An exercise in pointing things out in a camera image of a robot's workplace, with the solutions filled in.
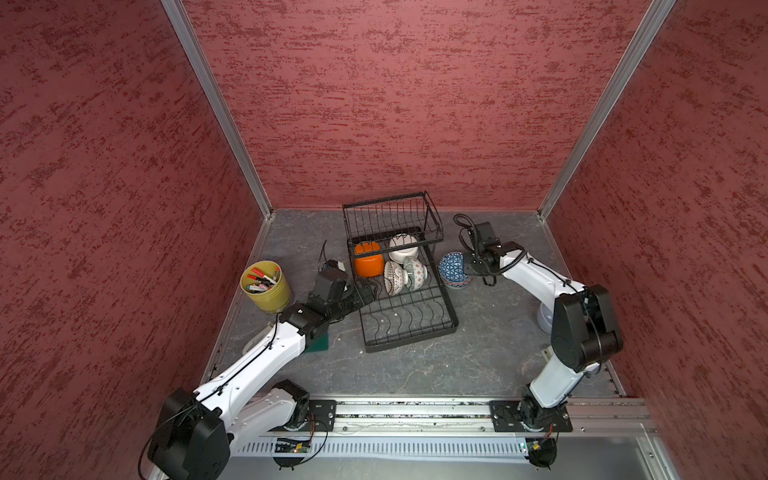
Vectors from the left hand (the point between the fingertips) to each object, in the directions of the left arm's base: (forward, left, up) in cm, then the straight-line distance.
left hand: (367, 297), depth 82 cm
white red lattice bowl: (+8, -8, -3) cm, 12 cm away
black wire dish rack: (0, -13, -11) cm, 17 cm away
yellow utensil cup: (+1, +27, -3) cm, 28 cm away
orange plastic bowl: (+15, +1, -7) cm, 17 cm away
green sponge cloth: (-8, +14, -14) cm, 22 cm away
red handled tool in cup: (+7, +33, -2) cm, 33 cm away
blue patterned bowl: (+15, -27, -8) cm, 32 cm away
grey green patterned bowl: (+10, -15, -2) cm, 18 cm away
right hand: (+13, -32, -5) cm, 35 cm away
